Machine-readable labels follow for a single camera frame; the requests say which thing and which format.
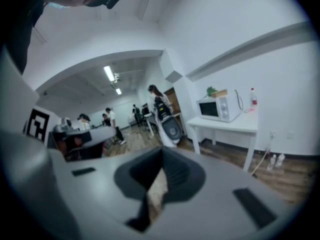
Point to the white wall trunking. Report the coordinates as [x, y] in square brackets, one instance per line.
[250, 49]

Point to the green plant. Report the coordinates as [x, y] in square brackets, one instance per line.
[211, 91]

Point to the wooden box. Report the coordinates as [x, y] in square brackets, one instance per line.
[219, 93]

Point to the white microwave oven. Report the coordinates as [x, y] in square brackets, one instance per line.
[218, 109]

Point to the clear plastic bottle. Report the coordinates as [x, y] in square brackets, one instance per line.
[280, 160]
[271, 162]

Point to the person's dark clothing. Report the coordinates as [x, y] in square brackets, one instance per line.
[22, 21]

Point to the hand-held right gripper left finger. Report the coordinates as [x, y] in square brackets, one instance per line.
[132, 181]

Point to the brown wooden door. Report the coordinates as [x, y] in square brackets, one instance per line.
[173, 101]

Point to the dark grey rounded machine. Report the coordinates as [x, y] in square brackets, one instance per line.
[172, 130]

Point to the white desk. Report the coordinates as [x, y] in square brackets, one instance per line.
[151, 120]

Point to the grey wall box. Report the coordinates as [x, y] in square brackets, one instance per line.
[173, 76]

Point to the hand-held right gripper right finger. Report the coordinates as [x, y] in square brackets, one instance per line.
[185, 179]

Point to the clear bottle with red label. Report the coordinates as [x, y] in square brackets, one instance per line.
[254, 99]

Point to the white table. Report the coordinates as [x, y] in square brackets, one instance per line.
[232, 127]

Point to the ceiling light panel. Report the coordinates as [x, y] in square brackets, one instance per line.
[108, 73]
[118, 91]

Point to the black head-worn camera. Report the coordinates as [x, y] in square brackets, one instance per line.
[113, 0]

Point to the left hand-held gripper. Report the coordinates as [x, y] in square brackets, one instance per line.
[97, 135]

